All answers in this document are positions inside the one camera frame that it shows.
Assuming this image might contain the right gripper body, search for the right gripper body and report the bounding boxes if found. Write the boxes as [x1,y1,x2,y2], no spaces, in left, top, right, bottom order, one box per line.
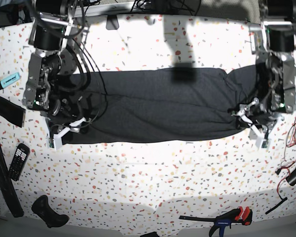
[45,117,91,150]

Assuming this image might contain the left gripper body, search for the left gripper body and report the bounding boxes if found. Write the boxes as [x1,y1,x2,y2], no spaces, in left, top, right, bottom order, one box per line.
[230,97,282,148]

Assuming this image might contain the dark grey T-shirt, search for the dark grey T-shirt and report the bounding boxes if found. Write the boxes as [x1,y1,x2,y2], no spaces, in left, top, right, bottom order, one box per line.
[63,65,267,144]

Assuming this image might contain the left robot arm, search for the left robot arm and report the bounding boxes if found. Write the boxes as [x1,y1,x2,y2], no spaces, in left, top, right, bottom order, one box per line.
[232,0,296,149]

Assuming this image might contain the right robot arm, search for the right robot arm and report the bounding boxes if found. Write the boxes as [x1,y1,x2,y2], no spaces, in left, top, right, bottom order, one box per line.
[22,0,87,150]

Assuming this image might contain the black remote control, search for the black remote control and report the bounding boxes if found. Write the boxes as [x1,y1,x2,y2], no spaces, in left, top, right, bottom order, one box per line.
[8,143,30,181]

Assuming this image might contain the long black tube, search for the long black tube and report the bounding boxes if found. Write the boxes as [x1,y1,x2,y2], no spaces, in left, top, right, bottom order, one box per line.
[0,146,24,218]

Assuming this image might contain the light blue highlighter marker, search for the light blue highlighter marker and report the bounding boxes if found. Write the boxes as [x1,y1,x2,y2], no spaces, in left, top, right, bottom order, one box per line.
[0,72,21,90]

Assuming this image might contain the black game controller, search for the black game controller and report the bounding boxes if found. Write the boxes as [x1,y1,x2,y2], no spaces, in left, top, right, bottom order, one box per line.
[31,195,70,228]

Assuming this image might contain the small black stick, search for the small black stick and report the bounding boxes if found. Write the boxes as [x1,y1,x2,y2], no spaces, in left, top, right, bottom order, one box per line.
[265,197,288,215]

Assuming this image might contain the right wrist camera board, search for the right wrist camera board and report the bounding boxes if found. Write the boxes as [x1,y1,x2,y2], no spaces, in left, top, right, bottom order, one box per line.
[48,138,54,149]

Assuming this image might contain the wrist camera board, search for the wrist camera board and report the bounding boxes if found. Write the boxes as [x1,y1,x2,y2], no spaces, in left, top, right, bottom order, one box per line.
[48,138,54,149]
[261,139,269,149]

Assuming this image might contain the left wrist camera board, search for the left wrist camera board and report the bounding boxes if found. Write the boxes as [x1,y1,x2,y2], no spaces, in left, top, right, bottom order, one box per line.
[261,139,269,149]

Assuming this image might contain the red black wire bundle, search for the red black wire bundle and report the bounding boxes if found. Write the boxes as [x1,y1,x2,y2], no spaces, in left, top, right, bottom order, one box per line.
[276,111,296,201]

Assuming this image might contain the black fabric strap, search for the black fabric strap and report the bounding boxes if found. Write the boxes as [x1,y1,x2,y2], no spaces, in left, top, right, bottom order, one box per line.
[0,92,26,128]

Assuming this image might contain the black cables behind table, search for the black cables behind table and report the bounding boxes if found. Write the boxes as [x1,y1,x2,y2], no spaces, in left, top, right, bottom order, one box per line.
[130,0,200,14]

